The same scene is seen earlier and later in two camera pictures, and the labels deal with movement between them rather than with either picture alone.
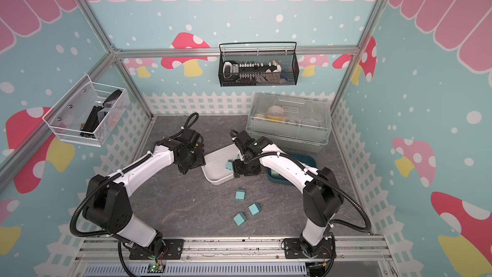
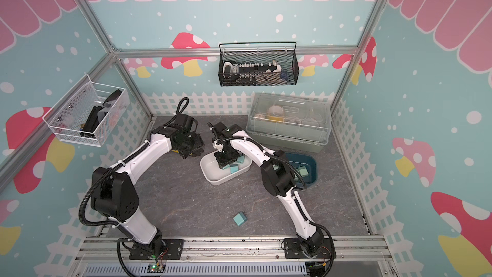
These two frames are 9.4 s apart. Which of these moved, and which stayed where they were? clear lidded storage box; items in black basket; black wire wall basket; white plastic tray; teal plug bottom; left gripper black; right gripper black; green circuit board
Moved: right gripper black; left gripper black
Stayed: white plastic tray; teal plug bottom; items in black basket; black wire wall basket; clear lidded storage box; green circuit board
